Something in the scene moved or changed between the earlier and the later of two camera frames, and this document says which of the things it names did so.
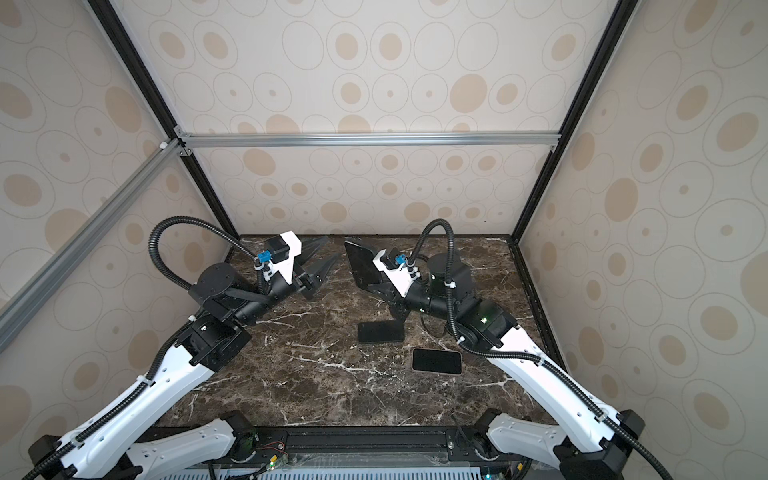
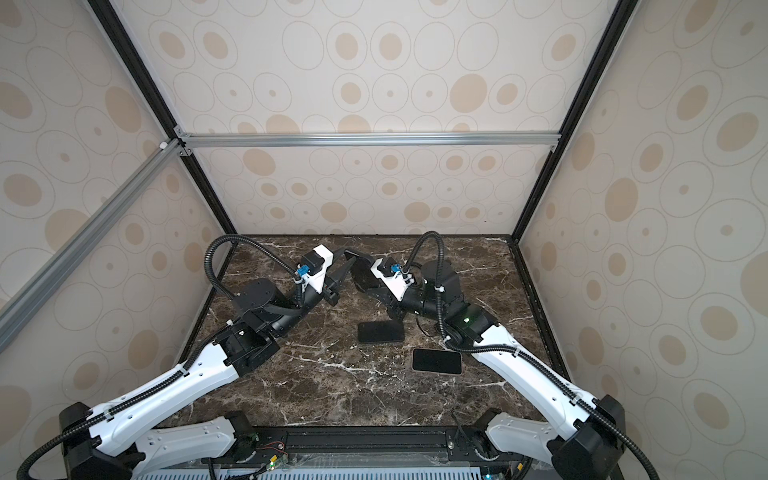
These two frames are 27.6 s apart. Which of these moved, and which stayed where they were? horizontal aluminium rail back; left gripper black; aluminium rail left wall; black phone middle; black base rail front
Moved: left gripper black
Stayed: horizontal aluminium rail back; black base rail front; black phone middle; aluminium rail left wall
